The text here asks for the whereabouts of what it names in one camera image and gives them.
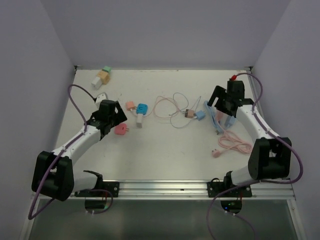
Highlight hot pink plug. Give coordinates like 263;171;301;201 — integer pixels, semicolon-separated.
114;123;130;136

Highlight salmon charger plug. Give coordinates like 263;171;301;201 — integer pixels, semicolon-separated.
125;101;136;111

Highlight blue power strip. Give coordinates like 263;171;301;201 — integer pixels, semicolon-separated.
224;115;236;129

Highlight cyan plug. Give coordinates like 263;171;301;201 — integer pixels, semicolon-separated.
136;103;148;116

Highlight white plug cube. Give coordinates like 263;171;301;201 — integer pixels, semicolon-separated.
91;77;102;90

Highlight blue power strip cord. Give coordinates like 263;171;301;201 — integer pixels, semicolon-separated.
202;100;227;136

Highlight tan plug cube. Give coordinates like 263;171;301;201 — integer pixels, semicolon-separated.
96;70;110;85

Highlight pink power strip cord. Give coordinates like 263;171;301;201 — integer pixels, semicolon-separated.
211;129;253;159

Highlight green plug cube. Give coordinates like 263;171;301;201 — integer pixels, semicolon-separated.
102;66;112;73

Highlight thin pink usb cable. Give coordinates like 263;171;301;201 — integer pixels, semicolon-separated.
143;96;191;119

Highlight pink power strip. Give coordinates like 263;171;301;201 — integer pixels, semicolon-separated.
216;110;224;122

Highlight white usb charger block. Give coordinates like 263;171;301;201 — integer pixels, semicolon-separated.
136;113;144;129

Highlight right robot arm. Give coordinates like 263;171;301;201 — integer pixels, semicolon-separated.
207;80;292;197

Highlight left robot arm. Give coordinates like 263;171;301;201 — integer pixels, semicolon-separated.
31;100;127;201

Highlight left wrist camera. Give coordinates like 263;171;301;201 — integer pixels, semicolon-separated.
95;92;109;108

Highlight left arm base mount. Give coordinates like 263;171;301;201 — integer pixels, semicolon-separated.
74;181;120;198

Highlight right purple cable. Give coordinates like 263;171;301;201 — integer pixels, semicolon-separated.
207;72;305;240

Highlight purple cable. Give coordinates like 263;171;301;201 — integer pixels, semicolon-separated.
27;84;101;221
207;72;305;240

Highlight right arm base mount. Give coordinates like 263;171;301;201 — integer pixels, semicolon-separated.
206;178;253;198

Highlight aluminium front rail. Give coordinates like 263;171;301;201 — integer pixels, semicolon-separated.
32;178;293;201

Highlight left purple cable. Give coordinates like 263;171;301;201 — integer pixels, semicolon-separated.
27;84;101;221

